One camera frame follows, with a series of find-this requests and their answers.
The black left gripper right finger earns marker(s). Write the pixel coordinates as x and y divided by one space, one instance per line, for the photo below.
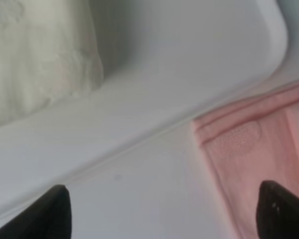
277 213

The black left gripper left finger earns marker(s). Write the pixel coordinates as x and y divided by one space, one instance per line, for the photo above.
49 217

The pink towel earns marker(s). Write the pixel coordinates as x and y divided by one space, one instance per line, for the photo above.
249 141

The cream white towel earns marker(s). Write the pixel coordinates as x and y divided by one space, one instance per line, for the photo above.
48 54

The white rectangular plastic tray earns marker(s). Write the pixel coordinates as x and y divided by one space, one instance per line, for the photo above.
166 61

